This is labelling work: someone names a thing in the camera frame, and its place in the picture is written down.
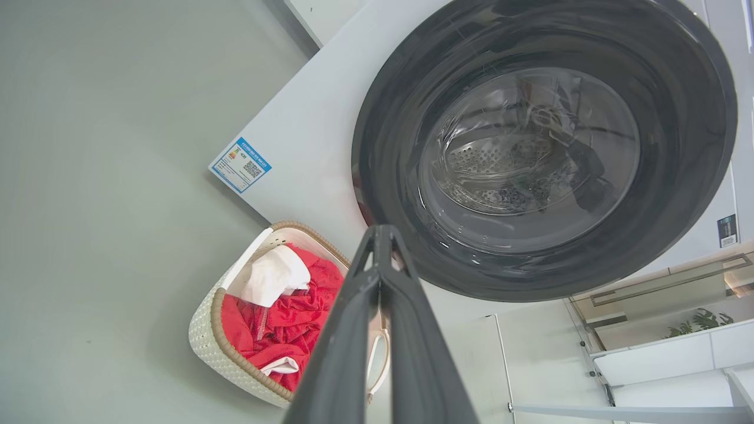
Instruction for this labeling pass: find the white front-load washing machine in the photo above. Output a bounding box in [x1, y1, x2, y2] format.
[209, 0, 754, 330]

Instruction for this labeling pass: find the red garment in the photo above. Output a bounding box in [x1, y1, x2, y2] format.
[220, 244, 346, 393]

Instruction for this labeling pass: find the cream woven laundry basket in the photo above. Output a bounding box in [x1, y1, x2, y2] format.
[188, 220, 391, 409]

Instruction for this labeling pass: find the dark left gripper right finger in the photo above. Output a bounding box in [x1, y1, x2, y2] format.
[381, 225, 479, 424]

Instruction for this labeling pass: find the white cloth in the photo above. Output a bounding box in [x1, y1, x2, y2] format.
[240, 244, 312, 309]

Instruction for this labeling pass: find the white cabinet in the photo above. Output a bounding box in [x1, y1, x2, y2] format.
[591, 320, 754, 387]

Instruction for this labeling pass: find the small printed machine sticker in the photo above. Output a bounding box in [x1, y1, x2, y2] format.
[717, 214, 739, 249]

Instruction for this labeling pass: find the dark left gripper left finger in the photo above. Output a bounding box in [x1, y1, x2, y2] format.
[282, 225, 384, 424]

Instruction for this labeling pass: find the black round washer door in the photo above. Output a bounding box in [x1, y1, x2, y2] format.
[351, 0, 739, 303]

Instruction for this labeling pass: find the blue energy label sticker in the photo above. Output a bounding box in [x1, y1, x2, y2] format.
[209, 137, 273, 195]

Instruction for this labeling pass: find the green potted plant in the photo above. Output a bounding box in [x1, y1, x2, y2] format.
[667, 308, 735, 339]

